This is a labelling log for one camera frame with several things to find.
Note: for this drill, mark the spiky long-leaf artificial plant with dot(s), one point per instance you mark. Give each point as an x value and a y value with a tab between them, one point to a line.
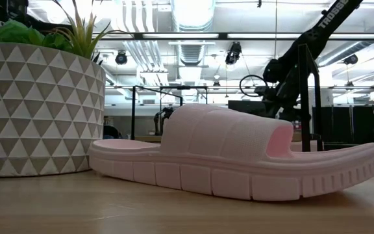
81	39

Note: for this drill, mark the dark green serrated aloe plant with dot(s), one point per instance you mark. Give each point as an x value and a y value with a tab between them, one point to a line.
96	59

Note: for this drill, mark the black room divider panel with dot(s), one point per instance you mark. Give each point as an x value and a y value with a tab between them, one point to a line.
362	123

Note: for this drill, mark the black hanging spotlight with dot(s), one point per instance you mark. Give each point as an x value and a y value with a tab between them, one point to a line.
233	53
351	59
121	58

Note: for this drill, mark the triangle-patterned white grey plant pot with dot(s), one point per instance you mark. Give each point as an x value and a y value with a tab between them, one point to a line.
37	113

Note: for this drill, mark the black background robot arm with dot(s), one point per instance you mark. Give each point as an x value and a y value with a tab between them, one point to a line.
162	117

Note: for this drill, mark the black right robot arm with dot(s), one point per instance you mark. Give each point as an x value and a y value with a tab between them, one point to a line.
323	29

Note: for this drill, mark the light green leafy artificial plant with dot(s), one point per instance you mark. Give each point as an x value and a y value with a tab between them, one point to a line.
15	32

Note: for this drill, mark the pink foam slide sandal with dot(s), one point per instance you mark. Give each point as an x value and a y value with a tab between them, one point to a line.
226	136

